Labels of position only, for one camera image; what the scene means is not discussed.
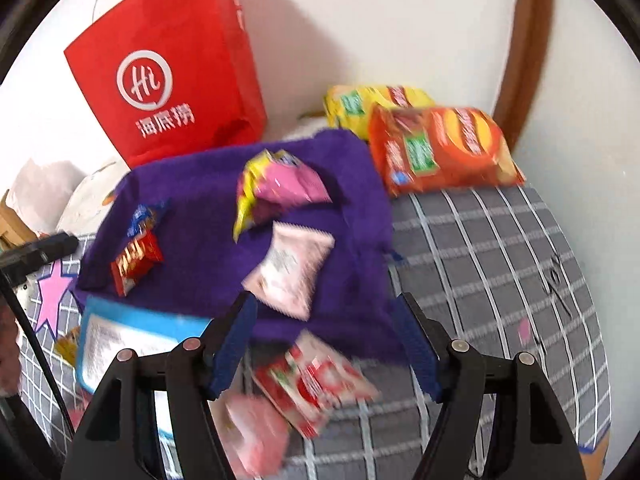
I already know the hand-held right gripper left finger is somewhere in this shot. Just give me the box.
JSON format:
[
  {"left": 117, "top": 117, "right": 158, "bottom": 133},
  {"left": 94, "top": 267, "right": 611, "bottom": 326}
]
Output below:
[{"left": 60, "top": 291, "right": 258, "bottom": 480}]

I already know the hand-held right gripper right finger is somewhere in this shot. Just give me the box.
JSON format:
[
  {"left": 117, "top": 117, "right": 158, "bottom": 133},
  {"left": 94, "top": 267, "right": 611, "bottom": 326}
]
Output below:
[{"left": 397, "top": 292, "right": 587, "bottom": 480}]

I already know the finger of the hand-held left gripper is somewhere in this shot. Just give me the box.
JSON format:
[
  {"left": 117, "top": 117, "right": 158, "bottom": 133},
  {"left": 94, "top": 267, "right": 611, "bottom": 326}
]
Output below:
[{"left": 0, "top": 232, "right": 80, "bottom": 286}]

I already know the red white strawberry packet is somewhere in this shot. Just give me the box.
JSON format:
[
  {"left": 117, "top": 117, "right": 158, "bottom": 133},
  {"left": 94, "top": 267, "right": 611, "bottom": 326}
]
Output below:
[{"left": 251, "top": 331, "right": 381, "bottom": 440}]

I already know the plain pink snack packet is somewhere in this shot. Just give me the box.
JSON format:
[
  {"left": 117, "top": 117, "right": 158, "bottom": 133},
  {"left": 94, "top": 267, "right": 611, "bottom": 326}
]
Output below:
[{"left": 222, "top": 392, "right": 291, "bottom": 480}]

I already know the small red snack packet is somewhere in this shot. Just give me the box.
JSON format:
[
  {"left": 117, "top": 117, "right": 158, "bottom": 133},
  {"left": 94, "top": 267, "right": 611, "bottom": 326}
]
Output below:
[{"left": 111, "top": 232, "right": 164, "bottom": 297}]

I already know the pale pink snack packet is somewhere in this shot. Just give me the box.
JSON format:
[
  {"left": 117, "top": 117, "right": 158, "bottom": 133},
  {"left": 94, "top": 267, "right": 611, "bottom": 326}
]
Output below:
[{"left": 241, "top": 222, "right": 335, "bottom": 321}]

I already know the yellow orange snack packet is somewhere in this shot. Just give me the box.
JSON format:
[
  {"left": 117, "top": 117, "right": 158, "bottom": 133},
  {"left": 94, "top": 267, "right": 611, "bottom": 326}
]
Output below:
[{"left": 54, "top": 327, "right": 81, "bottom": 363}]

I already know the purple fabric basket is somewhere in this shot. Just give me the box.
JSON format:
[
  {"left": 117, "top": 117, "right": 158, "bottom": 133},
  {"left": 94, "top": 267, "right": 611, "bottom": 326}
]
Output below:
[{"left": 75, "top": 129, "right": 411, "bottom": 366}]

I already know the yellow pink candy packet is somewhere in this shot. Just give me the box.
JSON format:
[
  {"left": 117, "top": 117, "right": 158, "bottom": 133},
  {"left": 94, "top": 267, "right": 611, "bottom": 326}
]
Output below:
[{"left": 232, "top": 149, "right": 332, "bottom": 243}]

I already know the brown cardboard box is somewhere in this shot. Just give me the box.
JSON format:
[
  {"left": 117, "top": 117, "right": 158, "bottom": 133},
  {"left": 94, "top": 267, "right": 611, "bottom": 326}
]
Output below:
[{"left": 0, "top": 189, "right": 38, "bottom": 256}]

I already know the white plastic bag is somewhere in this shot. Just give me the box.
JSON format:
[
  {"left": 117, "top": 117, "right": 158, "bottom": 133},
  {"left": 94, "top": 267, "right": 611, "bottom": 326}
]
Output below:
[{"left": 10, "top": 159, "right": 88, "bottom": 233}]

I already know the grey checked star tablecloth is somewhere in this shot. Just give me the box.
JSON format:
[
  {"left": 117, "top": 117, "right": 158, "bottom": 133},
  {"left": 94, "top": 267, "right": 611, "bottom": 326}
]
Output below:
[{"left": 15, "top": 180, "right": 613, "bottom": 480}]

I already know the blue cardboard box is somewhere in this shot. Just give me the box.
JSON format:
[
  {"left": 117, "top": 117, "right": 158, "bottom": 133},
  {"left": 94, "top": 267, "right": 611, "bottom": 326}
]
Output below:
[{"left": 75, "top": 296, "right": 216, "bottom": 441}]

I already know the orange chip bag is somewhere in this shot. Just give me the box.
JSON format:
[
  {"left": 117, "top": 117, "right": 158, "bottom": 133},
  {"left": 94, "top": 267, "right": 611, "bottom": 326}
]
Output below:
[{"left": 369, "top": 105, "right": 526, "bottom": 197}]

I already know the red paper bag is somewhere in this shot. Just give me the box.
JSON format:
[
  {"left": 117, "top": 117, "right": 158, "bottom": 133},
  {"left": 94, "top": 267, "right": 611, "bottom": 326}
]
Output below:
[{"left": 63, "top": 0, "right": 267, "bottom": 170}]

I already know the yellow chip bag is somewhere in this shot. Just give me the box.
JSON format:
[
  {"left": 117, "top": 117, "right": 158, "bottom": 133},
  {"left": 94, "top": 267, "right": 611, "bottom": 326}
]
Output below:
[{"left": 322, "top": 85, "right": 436, "bottom": 131}]

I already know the brown wooden door frame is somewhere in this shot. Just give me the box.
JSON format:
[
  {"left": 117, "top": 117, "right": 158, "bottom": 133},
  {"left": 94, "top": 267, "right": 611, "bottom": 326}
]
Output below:
[{"left": 492, "top": 0, "right": 553, "bottom": 143}]

